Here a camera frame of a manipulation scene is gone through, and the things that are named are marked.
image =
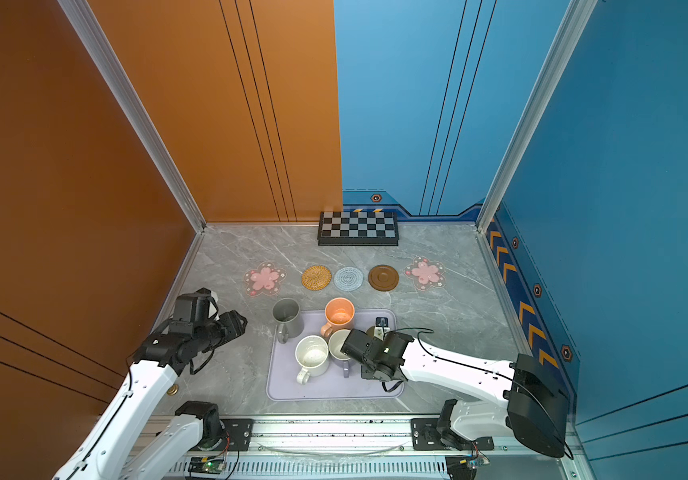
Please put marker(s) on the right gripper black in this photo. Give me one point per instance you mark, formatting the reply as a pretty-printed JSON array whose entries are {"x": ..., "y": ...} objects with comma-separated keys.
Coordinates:
[{"x": 365, "y": 374}]

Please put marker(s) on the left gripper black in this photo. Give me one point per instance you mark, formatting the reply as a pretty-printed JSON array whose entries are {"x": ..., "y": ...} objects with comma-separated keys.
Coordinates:
[{"x": 233, "y": 324}]

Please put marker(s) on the lavender mug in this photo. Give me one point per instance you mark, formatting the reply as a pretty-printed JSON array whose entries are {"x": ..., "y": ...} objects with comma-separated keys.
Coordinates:
[{"x": 338, "y": 357}]

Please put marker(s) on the white mug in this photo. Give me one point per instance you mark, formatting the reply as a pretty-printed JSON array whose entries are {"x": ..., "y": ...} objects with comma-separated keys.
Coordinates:
[{"x": 312, "y": 356}]

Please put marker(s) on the brown wooden round coaster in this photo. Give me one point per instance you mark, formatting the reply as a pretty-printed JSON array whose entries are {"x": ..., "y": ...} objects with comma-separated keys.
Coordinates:
[{"x": 383, "y": 278}]

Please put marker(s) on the grey woven round coaster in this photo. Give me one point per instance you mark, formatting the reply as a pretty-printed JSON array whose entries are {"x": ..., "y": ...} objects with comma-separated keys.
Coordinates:
[{"x": 348, "y": 279}]

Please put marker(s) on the pink flower coaster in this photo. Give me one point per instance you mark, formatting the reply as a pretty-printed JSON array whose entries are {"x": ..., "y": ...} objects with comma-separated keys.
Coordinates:
[
  {"x": 426, "y": 274},
  {"x": 266, "y": 279}
]

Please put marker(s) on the yellow rattan round coaster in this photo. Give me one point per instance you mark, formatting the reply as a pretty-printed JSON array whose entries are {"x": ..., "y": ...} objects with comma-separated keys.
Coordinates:
[{"x": 316, "y": 278}]

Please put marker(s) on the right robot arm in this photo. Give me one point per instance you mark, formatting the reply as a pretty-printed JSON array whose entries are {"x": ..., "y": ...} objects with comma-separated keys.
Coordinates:
[{"x": 521, "y": 397}]

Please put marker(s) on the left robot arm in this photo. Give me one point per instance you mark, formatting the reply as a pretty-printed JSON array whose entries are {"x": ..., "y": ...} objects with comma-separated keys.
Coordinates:
[{"x": 106, "y": 451}]

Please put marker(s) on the orange mug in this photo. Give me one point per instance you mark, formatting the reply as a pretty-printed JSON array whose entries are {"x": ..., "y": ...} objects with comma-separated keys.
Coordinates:
[{"x": 339, "y": 314}]

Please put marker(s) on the lavender silicone tray mat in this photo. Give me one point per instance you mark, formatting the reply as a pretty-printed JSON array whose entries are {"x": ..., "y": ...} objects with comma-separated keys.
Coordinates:
[{"x": 332, "y": 385}]

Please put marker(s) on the grey mug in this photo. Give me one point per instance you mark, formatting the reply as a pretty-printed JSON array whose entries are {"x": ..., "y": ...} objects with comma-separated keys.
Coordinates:
[{"x": 288, "y": 323}]

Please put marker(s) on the green circuit board left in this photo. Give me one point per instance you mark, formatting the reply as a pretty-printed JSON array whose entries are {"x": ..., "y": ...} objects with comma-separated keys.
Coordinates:
[{"x": 206, "y": 465}]

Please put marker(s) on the circuit board right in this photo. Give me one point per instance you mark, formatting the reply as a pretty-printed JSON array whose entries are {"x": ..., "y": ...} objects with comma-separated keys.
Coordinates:
[{"x": 465, "y": 467}]

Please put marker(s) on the black white chessboard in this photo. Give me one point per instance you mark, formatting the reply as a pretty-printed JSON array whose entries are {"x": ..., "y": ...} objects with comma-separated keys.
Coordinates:
[{"x": 358, "y": 228}]

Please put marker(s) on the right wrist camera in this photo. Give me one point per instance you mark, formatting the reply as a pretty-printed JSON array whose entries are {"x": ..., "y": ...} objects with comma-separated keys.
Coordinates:
[{"x": 381, "y": 327}]

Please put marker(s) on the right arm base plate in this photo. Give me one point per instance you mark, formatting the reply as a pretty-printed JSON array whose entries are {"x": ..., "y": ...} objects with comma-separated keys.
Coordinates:
[{"x": 434, "y": 434}]

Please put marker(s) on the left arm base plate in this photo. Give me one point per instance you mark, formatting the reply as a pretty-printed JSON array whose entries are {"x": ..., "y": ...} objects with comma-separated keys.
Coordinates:
[{"x": 239, "y": 433}]

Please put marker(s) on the aluminium front rail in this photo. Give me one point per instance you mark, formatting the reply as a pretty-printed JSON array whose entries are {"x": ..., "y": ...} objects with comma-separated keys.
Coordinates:
[{"x": 361, "y": 447}]

